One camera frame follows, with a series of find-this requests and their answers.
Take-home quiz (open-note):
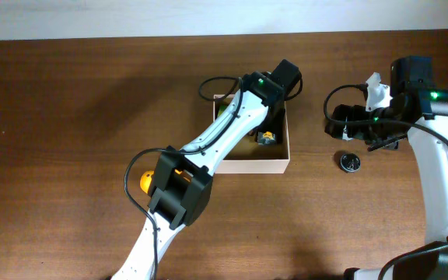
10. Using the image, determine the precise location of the red grey toy truck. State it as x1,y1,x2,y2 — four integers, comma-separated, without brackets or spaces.
257,131,277,145

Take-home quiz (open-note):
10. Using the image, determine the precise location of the multicoloured puzzle cube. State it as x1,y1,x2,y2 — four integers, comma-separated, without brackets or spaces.
216,105,228,117

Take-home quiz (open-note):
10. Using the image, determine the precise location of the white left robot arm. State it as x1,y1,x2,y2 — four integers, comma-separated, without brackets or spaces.
112,60,303,279

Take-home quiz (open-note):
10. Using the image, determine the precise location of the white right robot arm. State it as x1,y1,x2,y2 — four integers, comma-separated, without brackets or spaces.
324,56,448,280

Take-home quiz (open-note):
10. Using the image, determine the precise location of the orange toy animal figure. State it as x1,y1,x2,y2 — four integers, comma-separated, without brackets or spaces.
140,169,193,194

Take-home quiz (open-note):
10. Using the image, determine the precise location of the black round fan wheel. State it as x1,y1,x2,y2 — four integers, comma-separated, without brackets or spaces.
340,153,361,173

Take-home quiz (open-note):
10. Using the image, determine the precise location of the pink cardboard box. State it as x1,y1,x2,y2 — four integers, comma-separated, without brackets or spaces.
209,91,290,174

